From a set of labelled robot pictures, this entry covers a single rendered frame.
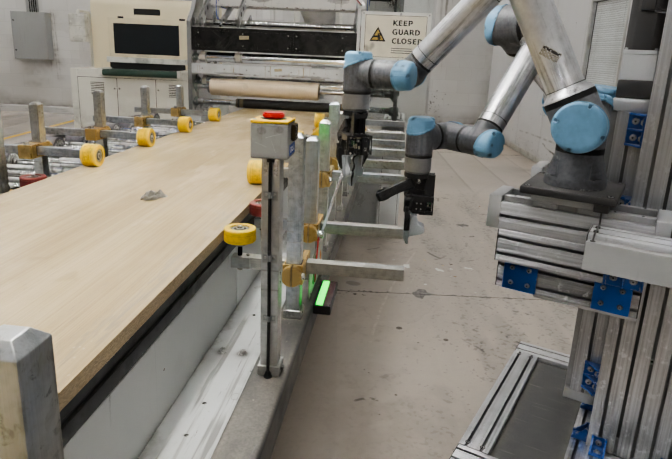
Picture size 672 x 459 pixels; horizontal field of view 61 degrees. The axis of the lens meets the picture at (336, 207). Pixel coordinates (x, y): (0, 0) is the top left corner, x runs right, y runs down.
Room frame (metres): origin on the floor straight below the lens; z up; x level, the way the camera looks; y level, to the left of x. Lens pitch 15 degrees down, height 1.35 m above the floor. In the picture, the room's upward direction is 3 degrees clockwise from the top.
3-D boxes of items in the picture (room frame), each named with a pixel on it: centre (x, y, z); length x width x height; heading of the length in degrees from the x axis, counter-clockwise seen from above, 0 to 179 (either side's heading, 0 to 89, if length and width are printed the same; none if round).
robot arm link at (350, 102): (1.56, -0.04, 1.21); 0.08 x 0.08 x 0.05
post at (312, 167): (1.55, 0.07, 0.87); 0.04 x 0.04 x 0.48; 84
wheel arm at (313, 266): (1.34, 0.04, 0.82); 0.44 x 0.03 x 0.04; 84
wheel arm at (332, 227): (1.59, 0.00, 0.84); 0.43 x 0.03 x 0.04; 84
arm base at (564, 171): (1.43, -0.61, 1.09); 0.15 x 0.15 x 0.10
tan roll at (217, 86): (4.20, 0.35, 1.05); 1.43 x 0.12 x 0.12; 84
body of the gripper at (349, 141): (1.55, -0.04, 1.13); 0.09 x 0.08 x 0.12; 14
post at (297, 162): (1.30, 0.10, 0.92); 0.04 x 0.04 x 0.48; 84
